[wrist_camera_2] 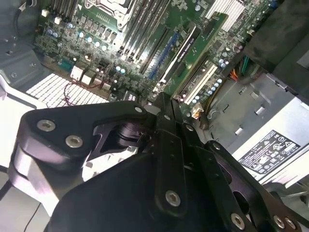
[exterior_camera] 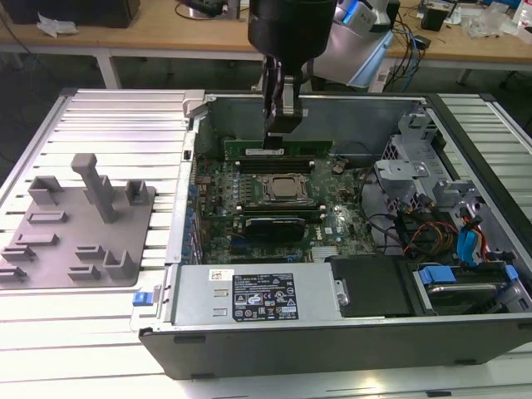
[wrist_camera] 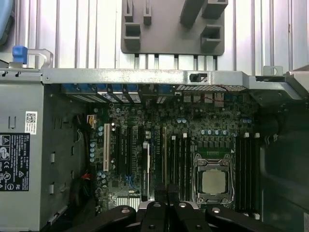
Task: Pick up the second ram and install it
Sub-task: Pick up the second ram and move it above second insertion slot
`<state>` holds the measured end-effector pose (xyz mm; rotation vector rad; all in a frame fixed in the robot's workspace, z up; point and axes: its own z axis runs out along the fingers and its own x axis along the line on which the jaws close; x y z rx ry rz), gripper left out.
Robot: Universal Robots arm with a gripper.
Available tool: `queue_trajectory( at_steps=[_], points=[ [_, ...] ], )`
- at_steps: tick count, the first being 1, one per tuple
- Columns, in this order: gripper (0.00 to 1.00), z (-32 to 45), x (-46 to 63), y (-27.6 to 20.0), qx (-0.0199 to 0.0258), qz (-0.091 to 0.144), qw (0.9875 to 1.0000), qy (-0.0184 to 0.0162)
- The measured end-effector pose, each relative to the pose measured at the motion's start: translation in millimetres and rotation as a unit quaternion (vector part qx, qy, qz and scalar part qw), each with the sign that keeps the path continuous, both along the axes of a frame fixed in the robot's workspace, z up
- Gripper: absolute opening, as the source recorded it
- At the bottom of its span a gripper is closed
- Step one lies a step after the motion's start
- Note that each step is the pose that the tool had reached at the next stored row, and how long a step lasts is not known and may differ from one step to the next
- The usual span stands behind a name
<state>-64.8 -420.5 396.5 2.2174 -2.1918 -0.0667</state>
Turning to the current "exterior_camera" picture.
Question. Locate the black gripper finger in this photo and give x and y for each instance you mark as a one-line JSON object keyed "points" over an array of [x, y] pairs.
{"points": [[270, 95], [291, 104]]}

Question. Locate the green RAM stick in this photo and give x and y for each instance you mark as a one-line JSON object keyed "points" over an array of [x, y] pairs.
{"points": [[311, 149]]}

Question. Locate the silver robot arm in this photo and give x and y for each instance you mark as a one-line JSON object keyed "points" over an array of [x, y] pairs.
{"points": [[345, 54]]}

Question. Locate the black RAM slot bank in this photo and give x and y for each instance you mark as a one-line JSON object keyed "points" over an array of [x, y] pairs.
{"points": [[274, 167], [282, 210]]}

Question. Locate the round coin battery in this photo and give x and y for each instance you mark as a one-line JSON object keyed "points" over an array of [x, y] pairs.
{"points": [[338, 167]]}

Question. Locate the white plastic case clip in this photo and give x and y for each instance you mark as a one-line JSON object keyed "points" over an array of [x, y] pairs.
{"points": [[190, 106]]}

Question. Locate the CPU socket with CPU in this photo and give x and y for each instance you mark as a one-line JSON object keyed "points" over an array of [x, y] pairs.
{"points": [[284, 188]]}

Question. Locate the green motherboard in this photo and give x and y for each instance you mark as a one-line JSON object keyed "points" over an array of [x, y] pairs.
{"points": [[341, 208]]}

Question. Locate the black graphics card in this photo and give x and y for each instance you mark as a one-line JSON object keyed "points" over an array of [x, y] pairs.
{"points": [[274, 228]]}

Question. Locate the metal drive cage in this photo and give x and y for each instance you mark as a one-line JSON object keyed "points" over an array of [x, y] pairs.
{"points": [[399, 170]]}

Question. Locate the small black adapter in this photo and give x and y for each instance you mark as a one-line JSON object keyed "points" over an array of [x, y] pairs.
{"points": [[423, 42]]}

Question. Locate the small black box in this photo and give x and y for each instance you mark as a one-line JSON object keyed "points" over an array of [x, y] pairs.
{"points": [[434, 20]]}

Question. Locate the small silver heatsink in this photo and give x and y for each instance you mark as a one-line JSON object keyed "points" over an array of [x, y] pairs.
{"points": [[325, 252]]}

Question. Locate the clear plastic bags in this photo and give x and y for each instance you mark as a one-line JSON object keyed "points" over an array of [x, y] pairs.
{"points": [[486, 21]]}

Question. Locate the black bay cover plate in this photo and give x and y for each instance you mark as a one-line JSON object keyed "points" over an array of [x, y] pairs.
{"points": [[370, 287]]}

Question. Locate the large black box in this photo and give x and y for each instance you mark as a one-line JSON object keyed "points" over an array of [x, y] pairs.
{"points": [[83, 12]]}

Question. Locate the grey power supply with label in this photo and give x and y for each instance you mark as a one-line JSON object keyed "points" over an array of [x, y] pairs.
{"points": [[199, 299]]}

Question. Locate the hard disk in blue carrier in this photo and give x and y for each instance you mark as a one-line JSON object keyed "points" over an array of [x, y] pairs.
{"points": [[436, 276]]}

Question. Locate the crumpled white plastic wrap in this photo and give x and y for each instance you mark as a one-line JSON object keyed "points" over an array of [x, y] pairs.
{"points": [[54, 27]]}

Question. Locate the red and white box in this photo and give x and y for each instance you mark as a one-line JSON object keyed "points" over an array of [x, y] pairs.
{"points": [[523, 21]]}

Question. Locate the blue case latch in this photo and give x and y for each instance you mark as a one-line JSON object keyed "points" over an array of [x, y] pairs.
{"points": [[142, 299]]}

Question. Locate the black open PC case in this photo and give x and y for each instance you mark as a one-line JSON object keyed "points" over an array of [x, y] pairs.
{"points": [[291, 353]]}

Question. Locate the grey parts rack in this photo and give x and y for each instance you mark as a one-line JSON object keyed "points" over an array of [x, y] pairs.
{"points": [[45, 270]]}

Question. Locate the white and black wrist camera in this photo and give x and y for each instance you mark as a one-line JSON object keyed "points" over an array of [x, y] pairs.
{"points": [[359, 18]]}

